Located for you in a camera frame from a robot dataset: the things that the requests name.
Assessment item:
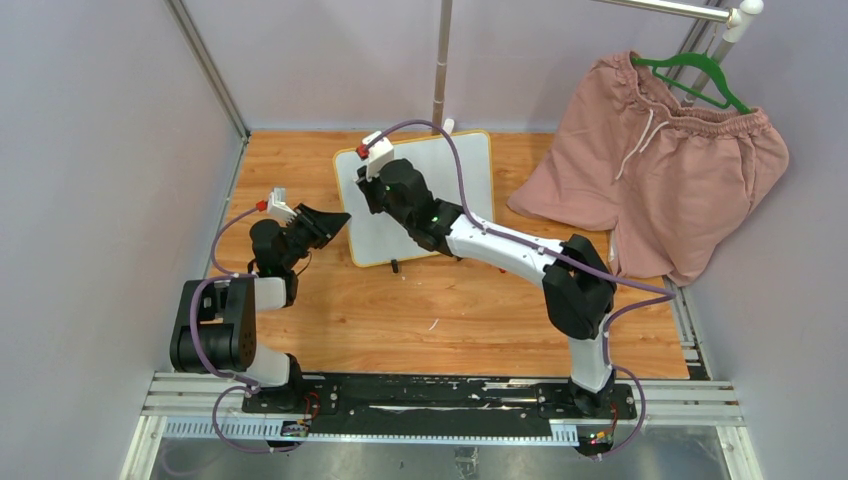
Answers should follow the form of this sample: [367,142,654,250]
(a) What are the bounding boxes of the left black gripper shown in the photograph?
[281,205,350,272]

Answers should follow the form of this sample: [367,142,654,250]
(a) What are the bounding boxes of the yellow framed whiteboard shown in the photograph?
[332,130,495,268]

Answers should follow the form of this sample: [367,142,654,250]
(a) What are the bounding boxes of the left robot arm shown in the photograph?
[169,204,351,416]

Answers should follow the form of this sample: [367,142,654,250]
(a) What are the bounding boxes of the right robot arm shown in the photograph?
[356,159,616,418]

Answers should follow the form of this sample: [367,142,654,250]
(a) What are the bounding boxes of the pink shorts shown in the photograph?
[507,51,790,286]

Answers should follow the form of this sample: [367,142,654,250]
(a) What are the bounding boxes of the green clothes hanger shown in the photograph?
[630,52,753,115]

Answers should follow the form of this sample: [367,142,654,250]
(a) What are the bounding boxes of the white metal clothes rack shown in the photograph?
[430,1,747,132]

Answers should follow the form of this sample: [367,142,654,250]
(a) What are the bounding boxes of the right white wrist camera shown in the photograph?
[355,130,395,181]

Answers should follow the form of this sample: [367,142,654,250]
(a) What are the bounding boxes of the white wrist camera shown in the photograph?
[266,186,298,225]
[355,130,395,181]

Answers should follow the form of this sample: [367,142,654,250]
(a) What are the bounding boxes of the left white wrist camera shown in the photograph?
[266,186,298,225]

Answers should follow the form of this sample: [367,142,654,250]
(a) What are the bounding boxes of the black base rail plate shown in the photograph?
[142,370,743,458]

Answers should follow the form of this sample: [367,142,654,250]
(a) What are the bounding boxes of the grey aluminium corner post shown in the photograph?
[164,0,251,145]

